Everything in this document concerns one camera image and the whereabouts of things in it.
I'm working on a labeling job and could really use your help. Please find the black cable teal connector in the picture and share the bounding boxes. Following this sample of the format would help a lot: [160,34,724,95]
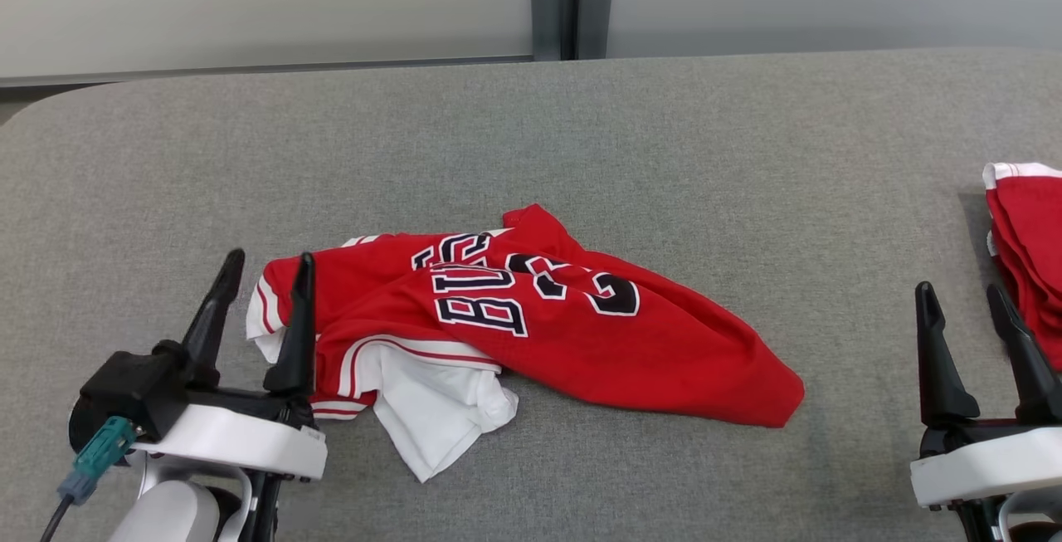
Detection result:
[37,416,139,542]

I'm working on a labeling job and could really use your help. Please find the red basketball jersey white sleeves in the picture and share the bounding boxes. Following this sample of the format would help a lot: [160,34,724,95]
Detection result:
[246,203,806,484]

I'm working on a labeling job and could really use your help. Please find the grey cylindrical post foot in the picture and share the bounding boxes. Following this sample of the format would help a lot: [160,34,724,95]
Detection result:
[529,0,563,62]
[577,0,614,61]

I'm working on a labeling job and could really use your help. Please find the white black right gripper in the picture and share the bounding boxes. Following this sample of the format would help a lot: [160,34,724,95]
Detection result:
[910,281,1062,511]

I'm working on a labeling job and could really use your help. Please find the red shorts white side stripe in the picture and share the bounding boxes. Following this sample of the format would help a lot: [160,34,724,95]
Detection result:
[982,162,1062,374]

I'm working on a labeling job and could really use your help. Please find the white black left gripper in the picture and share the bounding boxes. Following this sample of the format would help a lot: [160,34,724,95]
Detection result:
[131,248,329,482]

